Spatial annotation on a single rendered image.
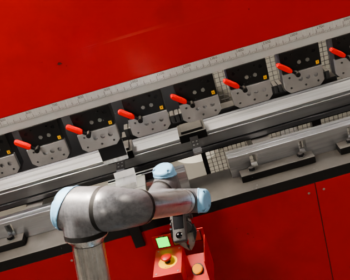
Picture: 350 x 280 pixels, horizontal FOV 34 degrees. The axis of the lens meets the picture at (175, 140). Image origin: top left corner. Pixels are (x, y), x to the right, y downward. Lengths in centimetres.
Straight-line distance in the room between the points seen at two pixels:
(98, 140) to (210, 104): 45
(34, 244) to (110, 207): 100
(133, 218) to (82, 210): 13
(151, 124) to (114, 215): 79
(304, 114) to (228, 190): 54
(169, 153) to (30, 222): 66
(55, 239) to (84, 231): 87
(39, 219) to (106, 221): 99
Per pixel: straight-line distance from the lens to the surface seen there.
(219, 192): 226
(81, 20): 203
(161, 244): 221
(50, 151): 222
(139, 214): 145
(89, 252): 152
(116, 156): 225
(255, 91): 218
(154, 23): 203
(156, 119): 215
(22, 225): 242
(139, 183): 223
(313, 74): 222
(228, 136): 252
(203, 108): 215
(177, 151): 252
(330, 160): 231
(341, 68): 223
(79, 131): 213
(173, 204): 160
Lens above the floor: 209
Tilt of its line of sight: 26 degrees down
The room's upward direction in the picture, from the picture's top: 17 degrees counter-clockwise
